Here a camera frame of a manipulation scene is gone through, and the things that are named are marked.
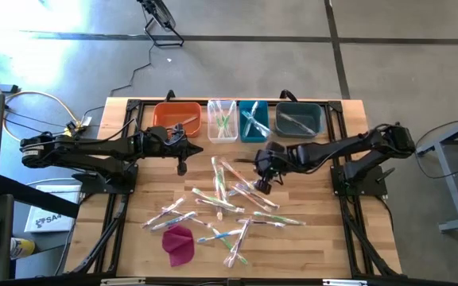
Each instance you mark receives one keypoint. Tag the black table clamp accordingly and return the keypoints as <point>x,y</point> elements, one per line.
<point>170,95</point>
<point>288,95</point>

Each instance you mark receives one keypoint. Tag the black floor fan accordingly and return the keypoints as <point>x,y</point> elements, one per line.
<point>161,16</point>

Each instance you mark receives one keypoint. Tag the orange plastic bin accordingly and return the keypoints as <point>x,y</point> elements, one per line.
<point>161,119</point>

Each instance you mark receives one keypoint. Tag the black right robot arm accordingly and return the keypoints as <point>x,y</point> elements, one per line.
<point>332,153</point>

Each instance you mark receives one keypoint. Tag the white printed box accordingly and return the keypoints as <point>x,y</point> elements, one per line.
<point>52,214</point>

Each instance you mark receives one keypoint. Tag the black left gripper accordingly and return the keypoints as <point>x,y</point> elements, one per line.
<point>173,149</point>

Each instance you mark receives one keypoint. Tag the wooden workbench with clutter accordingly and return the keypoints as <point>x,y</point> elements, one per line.
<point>451,186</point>

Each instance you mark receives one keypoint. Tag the clear wrapped plastic utensil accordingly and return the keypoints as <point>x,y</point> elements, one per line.
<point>163,213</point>

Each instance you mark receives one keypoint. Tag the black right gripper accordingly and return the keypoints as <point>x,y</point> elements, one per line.
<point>270,161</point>

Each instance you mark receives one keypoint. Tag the black desk beam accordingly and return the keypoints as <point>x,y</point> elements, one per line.
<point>38,196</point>

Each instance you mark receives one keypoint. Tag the teal blue plastic bin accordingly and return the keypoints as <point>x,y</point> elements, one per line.
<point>262,107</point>

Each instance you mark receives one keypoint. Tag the yellow white can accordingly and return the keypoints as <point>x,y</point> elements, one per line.
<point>22,248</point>

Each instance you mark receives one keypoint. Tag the dark grey plastic bin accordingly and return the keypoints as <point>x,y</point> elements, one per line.
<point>312,111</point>

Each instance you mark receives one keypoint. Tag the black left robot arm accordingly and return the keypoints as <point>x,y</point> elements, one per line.
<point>94,149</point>

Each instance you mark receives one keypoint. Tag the power strip with plugs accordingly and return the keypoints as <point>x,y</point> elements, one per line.
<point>76,126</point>

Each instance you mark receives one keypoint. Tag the blue toothbrush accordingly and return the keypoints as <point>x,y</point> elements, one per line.
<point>249,117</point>
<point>252,119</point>
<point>213,237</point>
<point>235,192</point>
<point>175,221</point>
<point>262,128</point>

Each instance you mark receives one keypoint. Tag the clear plastic bin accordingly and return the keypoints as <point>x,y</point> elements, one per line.
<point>233,137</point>

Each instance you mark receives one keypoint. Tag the magenta cloth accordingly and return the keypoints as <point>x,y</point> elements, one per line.
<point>178,244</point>

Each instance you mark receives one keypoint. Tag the silver bracket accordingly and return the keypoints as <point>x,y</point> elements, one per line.
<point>345,282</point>
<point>122,281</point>

